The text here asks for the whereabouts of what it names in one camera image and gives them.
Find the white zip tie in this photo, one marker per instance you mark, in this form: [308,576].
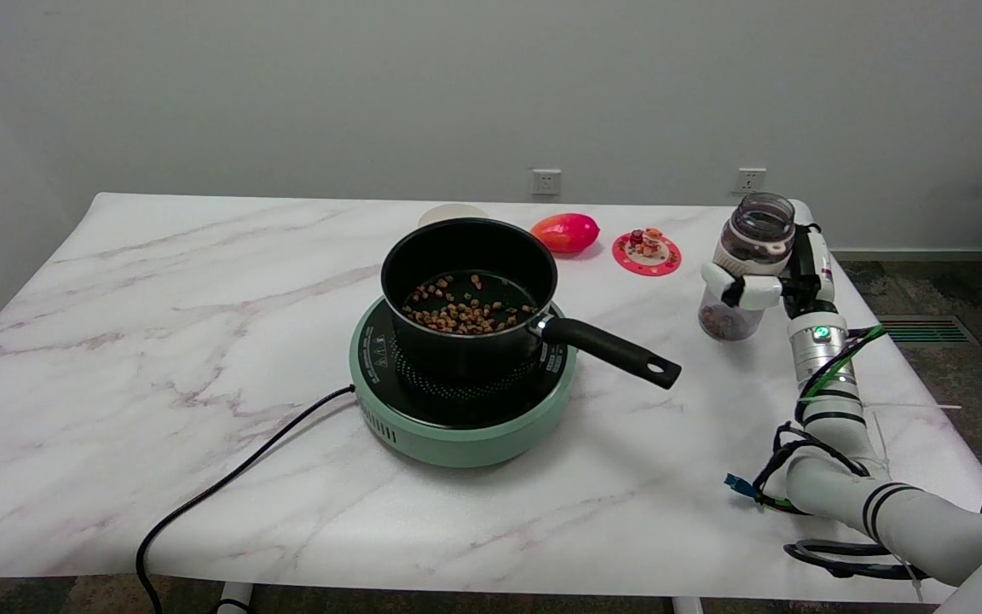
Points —
[917,406]

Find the white wall socket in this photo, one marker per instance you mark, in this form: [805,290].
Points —
[545,182]
[752,181]

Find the red orange mango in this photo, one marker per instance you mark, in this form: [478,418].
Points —
[565,233]

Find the pink plate with toy food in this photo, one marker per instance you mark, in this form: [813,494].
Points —
[646,256]

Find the clear plastic bottle with nuts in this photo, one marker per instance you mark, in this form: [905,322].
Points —
[759,223]

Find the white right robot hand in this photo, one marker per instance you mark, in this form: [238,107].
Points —
[811,273]

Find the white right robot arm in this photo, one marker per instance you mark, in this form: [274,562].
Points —
[849,486]

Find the green induction cooker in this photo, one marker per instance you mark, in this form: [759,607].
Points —
[457,442]

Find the brown nuts in saucepan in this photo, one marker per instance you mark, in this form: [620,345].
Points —
[465,315]

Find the floor vent grille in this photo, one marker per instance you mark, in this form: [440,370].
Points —
[926,331]

